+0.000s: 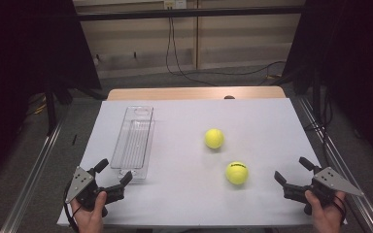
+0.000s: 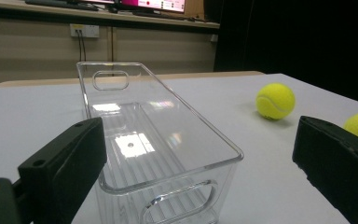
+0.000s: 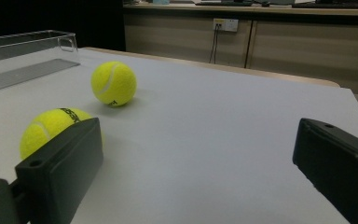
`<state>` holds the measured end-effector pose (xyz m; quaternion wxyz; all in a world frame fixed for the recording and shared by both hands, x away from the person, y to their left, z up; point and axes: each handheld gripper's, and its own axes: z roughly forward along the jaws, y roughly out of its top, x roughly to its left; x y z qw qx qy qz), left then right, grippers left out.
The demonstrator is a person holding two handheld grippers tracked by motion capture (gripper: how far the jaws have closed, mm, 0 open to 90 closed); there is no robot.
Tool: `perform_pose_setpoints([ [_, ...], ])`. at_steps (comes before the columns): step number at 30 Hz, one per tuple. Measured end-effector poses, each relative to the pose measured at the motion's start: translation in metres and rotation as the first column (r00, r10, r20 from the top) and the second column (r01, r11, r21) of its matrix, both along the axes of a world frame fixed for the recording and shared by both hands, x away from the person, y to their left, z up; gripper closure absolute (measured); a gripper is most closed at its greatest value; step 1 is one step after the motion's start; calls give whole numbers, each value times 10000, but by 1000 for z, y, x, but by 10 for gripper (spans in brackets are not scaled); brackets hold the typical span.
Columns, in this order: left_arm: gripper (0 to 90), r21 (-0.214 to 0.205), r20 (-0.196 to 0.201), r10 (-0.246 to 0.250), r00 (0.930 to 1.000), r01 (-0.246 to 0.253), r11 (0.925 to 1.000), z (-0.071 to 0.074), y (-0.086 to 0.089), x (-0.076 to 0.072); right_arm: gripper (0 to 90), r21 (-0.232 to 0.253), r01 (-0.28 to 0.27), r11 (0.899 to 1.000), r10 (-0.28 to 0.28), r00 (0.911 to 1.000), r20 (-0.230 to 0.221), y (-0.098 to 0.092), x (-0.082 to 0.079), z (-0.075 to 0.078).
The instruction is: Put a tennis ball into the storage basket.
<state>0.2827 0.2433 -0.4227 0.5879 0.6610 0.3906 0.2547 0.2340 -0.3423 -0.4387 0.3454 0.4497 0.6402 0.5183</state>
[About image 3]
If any beige wooden cabinet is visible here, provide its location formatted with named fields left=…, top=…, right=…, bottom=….
left=123, top=3, right=358, bottom=97

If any black curtain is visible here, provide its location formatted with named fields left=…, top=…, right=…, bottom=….
left=0, top=0, right=126, bottom=52

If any black hanging cable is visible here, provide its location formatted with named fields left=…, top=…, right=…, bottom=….
left=213, top=26, right=222, bottom=64
left=209, top=26, right=218, bottom=64

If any clear plastic container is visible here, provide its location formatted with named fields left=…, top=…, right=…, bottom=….
left=0, top=29, right=81, bottom=96

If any black keyboard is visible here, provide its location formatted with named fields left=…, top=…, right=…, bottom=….
left=292, top=1, right=358, bottom=10
left=195, top=0, right=255, bottom=7

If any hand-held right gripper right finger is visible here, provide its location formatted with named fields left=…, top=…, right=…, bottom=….
left=292, top=118, right=358, bottom=224

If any white table sheet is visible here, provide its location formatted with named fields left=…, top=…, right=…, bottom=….
left=0, top=48, right=358, bottom=224

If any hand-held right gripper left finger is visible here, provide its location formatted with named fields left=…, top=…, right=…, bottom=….
left=14, top=117, right=104, bottom=224

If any yellow tennis ball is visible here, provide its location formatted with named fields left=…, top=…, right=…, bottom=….
left=90, top=61, right=138, bottom=107
left=19, top=107, right=94, bottom=161

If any white wall socket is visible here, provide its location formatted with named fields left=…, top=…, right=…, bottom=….
left=213, top=18, right=240, bottom=33

